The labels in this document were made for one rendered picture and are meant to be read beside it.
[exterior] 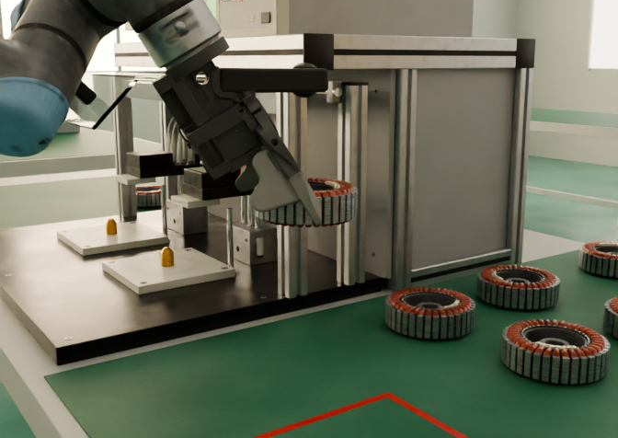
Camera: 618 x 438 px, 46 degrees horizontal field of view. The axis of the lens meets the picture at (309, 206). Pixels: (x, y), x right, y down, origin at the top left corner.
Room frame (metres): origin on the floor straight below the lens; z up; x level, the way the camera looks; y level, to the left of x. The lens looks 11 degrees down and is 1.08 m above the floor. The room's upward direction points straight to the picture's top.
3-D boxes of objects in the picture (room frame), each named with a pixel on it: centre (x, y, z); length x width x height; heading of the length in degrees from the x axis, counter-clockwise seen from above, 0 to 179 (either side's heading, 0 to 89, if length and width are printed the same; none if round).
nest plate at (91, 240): (1.24, 0.35, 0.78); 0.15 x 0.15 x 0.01; 34
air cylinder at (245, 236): (1.12, 0.09, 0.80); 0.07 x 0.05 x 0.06; 34
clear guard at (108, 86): (1.00, 0.18, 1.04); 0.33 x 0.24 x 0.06; 124
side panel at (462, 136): (1.10, -0.23, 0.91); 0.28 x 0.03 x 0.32; 124
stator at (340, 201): (0.77, 0.00, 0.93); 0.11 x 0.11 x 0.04
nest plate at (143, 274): (1.04, 0.21, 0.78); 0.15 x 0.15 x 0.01; 34
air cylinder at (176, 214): (1.32, 0.23, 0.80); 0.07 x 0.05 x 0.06; 34
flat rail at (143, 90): (1.20, 0.20, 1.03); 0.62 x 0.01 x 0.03; 34
